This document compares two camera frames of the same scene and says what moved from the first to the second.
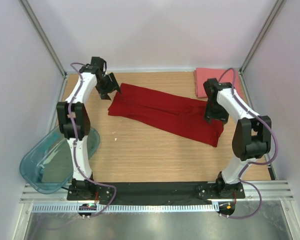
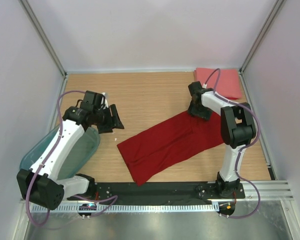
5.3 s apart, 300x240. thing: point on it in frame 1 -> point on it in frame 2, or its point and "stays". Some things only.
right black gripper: (223, 117) -> (205, 115)
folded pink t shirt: (201, 75) stays
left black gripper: (113, 86) -> (113, 122)
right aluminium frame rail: (275, 11) stays
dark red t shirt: (182, 119) -> (157, 150)
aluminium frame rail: (42, 34) stays
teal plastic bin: (47, 165) stays
